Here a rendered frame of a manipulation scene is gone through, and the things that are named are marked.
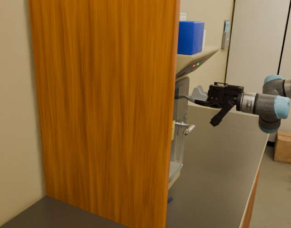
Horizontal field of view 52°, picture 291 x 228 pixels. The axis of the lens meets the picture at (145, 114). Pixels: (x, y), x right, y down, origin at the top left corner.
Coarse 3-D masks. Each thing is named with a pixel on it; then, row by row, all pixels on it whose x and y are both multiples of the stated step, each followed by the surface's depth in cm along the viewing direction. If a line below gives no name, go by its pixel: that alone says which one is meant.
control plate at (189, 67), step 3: (201, 60) 98; (195, 63) 93; (189, 66) 90; (192, 66) 96; (195, 66) 102; (186, 69) 92; (189, 69) 97; (192, 69) 104; (180, 72) 88; (183, 72) 93; (189, 72) 106; (177, 75) 89; (183, 75) 101; (177, 78) 97
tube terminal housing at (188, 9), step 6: (186, 0) 102; (192, 0) 107; (180, 6) 98; (186, 6) 103; (192, 6) 108; (186, 12) 104; (192, 12) 109; (186, 18) 105; (180, 78) 110; (174, 180) 126; (168, 186) 120
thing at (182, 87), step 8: (184, 80) 111; (176, 88) 104; (184, 88) 112; (176, 96) 106; (184, 96) 114; (176, 104) 107; (184, 104) 116; (176, 112) 109; (184, 112) 118; (176, 120) 110; (184, 120) 119; (176, 128) 112; (184, 128) 121; (176, 136) 114; (184, 136) 123; (176, 144) 116; (184, 144) 125; (176, 152) 117; (176, 160) 119; (176, 168) 121
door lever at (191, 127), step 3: (183, 123) 118; (183, 126) 118; (186, 126) 117; (189, 126) 116; (192, 126) 115; (195, 126) 116; (186, 129) 112; (189, 129) 112; (192, 129) 114; (186, 132) 109; (189, 132) 111; (186, 135) 110
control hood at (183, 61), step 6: (204, 48) 100; (210, 48) 101; (216, 48) 104; (180, 54) 84; (198, 54) 87; (204, 54) 91; (210, 54) 102; (180, 60) 83; (186, 60) 82; (192, 60) 83; (198, 60) 92; (204, 60) 105; (180, 66) 84; (186, 66) 86; (198, 66) 111
